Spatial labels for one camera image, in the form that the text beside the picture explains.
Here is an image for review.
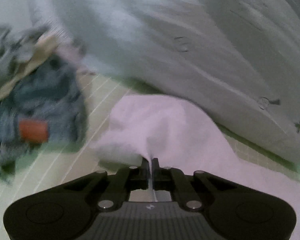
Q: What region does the blue denim garment orange patch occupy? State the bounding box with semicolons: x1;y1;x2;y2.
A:
0;52;88;180

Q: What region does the white garment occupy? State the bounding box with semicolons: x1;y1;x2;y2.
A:
89;94;300;240

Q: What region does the carrot print duvet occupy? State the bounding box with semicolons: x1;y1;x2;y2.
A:
25;0;300;165

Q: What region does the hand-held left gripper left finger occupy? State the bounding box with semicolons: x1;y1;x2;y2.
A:
62;158;151;210

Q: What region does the grey crumpled garment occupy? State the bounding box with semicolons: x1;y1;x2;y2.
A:
0;24;50;80

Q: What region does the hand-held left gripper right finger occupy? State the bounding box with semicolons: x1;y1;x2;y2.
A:
151;158;240;210

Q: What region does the beige garment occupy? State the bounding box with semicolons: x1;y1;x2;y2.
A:
0;34;62;103

